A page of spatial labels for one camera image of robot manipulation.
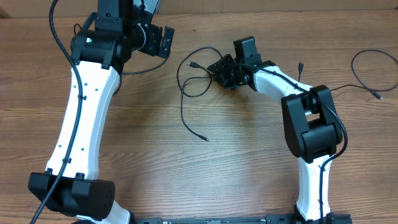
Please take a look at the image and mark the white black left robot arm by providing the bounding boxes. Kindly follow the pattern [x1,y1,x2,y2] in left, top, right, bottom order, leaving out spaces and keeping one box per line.
[28,1,174,223]

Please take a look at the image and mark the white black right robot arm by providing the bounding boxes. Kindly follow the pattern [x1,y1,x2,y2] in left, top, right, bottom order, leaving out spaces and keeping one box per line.
[208,36,352,223]

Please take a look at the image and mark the brown cardboard back panel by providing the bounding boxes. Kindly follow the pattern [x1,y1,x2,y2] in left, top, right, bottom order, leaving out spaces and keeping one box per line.
[1,0,397,18]

